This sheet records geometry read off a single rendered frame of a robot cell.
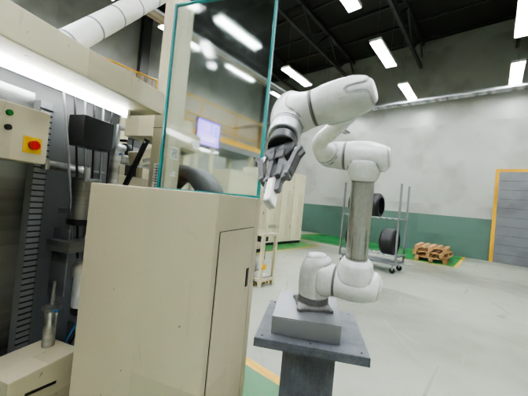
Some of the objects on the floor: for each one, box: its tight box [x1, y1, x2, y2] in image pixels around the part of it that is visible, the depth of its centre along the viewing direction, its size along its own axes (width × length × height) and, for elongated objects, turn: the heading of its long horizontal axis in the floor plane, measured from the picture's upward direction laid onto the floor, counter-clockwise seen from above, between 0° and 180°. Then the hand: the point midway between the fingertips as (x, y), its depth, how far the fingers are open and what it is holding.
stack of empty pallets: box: [413, 242, 453, 265], centre depth 835 cm, size 127×90×43 cm
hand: (271, 192), depth 59 cm, fingers closed
